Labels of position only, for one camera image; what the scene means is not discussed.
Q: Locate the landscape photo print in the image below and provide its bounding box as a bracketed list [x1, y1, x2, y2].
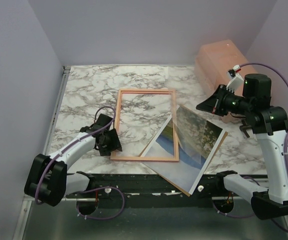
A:
[142, 105, 227, 195]

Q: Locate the translucent pink plastic box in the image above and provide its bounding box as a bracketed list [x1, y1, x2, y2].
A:
[194, 38, 254, 124]

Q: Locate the clear acrylic frame pane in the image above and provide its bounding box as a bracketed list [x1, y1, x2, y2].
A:
[173, 105, 206, 164]

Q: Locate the black metal table clamp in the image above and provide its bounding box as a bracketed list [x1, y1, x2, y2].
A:
[239, 119, 252, 139]

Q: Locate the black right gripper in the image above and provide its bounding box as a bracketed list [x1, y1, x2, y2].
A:
[197, 83, 253, 116]

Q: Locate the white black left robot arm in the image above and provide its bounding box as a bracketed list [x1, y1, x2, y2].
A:
[24, 125, 122, 207]

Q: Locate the aluminium front rail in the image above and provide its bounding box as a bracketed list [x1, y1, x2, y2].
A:
[23, 192, 288, 201]

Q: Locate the brown cardboard backing board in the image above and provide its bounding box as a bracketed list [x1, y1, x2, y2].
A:
[144, 126, 227, 195]

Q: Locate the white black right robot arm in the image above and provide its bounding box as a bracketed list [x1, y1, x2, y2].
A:
[196, 83, 288, 220]

